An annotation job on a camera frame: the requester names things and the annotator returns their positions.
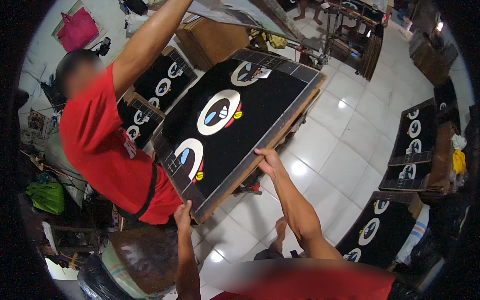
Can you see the person's right hand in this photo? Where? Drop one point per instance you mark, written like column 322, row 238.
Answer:
column 270, row 163

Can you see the person's left hand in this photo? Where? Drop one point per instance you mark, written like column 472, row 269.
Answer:
column 183, row 219

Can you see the large black printing board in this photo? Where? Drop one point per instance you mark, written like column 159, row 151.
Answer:
column 240, row 112

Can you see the brown round stool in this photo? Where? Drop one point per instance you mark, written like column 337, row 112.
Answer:
column 146, row 255

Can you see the striped woven sack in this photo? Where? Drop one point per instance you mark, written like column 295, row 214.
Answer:
column 116, row 273

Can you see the black plastic bag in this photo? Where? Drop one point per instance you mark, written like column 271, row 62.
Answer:
column 93, row 281

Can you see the black printed board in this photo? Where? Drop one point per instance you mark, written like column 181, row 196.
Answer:
column 378, row 232
column 446, row 101
column 407, row 176
column 138, row 118
column 165, row 80
column 414, row 131

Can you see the yellow rag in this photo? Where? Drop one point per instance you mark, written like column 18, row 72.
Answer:
column 275, row 40

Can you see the person's body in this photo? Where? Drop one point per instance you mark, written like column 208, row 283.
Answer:
column 307, row 281

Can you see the brown cardboard box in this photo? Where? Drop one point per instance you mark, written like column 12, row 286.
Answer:
column 213, row 39

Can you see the green plastic bag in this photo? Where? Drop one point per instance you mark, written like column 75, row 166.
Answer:
column 47, row 197

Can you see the stack of brown frames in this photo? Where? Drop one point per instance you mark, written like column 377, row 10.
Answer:
column 373, row 56

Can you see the metal printing rack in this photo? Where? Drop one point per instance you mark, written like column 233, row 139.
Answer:
column 345, row 33

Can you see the white striped sack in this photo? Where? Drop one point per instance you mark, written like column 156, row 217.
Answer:
column 414, row 234

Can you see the brown wooden table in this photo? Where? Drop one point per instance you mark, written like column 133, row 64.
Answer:
column 442, row 157

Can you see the yellow cloth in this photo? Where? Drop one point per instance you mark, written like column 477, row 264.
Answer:
column 459, row 162

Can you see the white cloth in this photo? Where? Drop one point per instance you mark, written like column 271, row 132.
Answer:
column 458, row 141

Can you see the heap of cardboard cartons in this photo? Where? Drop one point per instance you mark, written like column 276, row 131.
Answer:
column 431, row 56

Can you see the white plastic bag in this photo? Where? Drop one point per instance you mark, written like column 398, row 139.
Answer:
column 135, row 24

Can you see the pink bag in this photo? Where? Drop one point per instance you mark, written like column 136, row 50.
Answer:
column 77, row 30

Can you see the screen printing frame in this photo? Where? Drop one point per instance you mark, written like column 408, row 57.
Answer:
column 247, row 15

